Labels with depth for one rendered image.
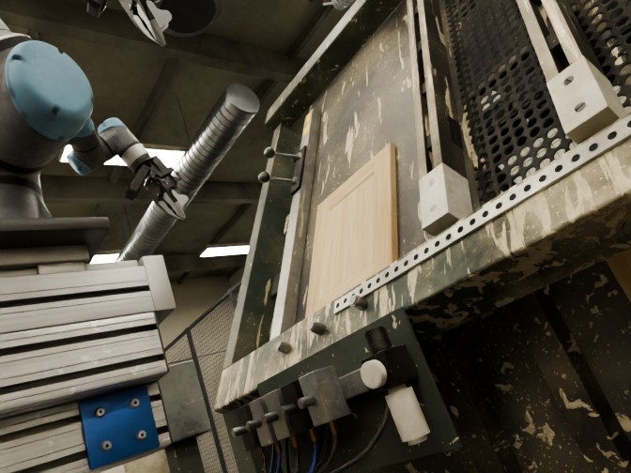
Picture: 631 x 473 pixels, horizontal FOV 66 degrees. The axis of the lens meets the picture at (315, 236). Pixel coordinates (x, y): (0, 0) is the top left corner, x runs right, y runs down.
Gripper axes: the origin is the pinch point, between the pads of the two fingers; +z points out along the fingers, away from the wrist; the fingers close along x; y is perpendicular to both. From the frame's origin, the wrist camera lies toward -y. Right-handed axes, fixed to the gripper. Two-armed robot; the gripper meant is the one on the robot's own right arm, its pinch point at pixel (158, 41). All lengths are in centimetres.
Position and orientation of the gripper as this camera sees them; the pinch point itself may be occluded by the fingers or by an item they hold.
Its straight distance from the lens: 120.9
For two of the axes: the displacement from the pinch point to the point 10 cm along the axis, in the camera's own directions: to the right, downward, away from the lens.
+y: 6.8, -5.7, 4.6
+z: 5.4, 8.2, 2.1
